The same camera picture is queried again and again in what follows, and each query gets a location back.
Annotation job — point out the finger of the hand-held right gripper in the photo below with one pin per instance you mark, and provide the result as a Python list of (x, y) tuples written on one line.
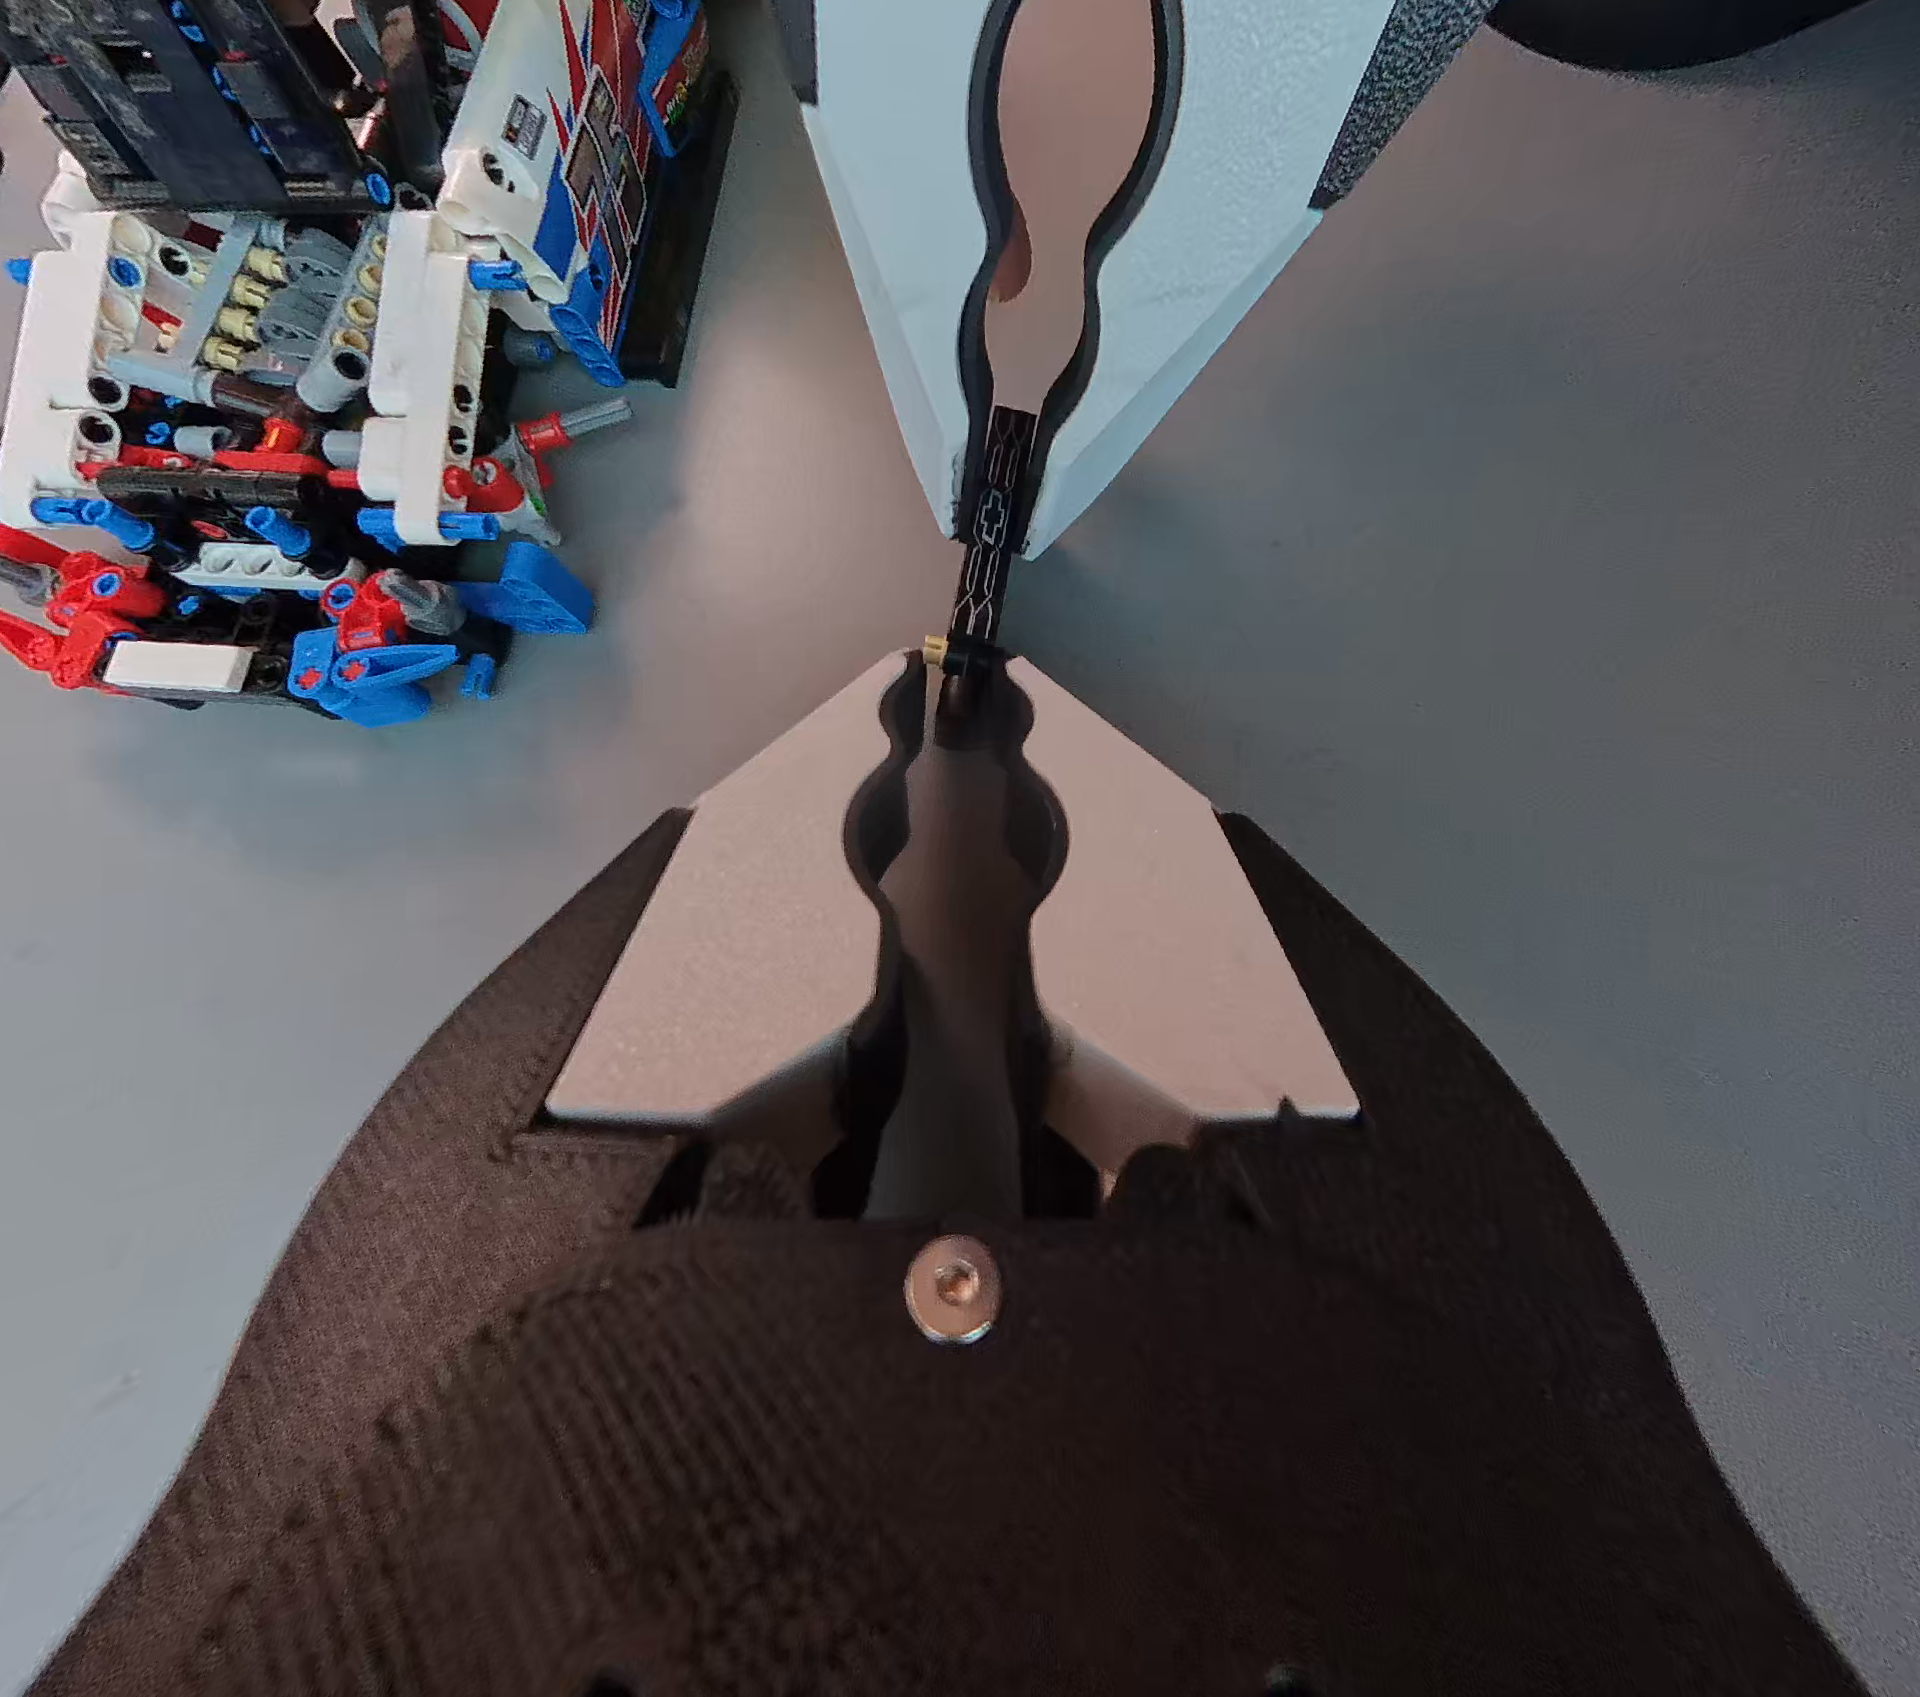
[(1291, 3), (900, 3)]

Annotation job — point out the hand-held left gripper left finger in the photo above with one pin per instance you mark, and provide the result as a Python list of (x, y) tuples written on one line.
[(721, 963)]

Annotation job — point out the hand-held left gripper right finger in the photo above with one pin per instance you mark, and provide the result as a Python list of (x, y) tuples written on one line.
[(1184, 963)]

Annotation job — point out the black printed tile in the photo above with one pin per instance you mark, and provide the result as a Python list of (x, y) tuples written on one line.
[(999, 497)]

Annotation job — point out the person's right hand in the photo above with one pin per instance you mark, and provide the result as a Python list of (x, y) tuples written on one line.
[(1017, 256)]

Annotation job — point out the toy brick race car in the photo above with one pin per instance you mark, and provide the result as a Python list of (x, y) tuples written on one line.
[(451, 153)]

